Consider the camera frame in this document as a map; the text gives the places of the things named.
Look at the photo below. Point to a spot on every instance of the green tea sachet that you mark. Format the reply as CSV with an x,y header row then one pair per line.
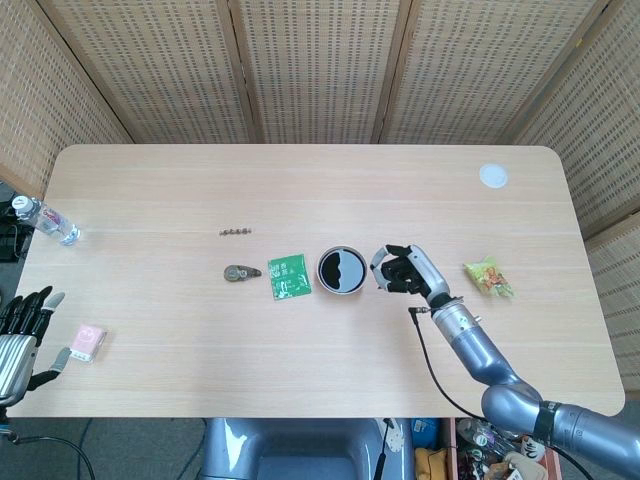
x,y
289,276

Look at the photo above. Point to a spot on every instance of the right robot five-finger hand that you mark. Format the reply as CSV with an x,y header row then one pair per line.
x,y
425,272

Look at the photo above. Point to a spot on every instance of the wooden rattan folding screen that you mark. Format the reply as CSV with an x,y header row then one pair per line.
x,y
320,70

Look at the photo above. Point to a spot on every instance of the black bowl with white rim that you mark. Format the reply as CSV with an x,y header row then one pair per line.
x,y
342,270

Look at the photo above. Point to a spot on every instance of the red crate of clutter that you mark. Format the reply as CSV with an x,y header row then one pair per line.
x,y
480,450

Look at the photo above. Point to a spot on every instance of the black equipment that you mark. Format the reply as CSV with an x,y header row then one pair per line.
x,y
12,240

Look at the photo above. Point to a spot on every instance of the grey robot torso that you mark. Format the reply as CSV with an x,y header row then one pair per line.
x,y
300,450

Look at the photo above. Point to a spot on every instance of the yellow-green snack packet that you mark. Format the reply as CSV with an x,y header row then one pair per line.
x,y
490,277

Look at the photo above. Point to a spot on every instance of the white round table cap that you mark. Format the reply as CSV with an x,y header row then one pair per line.
x,y
494,176

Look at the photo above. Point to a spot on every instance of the blue packet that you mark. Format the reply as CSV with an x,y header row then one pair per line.
x,y
425,431

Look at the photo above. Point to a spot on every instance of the pink smiley box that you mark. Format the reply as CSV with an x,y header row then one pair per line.
x,y
87,342

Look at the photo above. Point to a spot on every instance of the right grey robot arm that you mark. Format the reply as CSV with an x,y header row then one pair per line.
x,y
480,355

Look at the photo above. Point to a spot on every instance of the clear plastic water bottle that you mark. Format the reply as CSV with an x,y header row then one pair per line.
x,y
47,220

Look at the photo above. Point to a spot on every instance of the brown correction tape dispenser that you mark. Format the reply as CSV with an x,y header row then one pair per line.
x,y
237,273

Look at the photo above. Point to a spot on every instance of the row of small beads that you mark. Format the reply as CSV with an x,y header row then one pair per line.
x,y
235,231

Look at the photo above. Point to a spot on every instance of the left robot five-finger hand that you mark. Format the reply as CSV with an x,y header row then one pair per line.
x,y
15,360

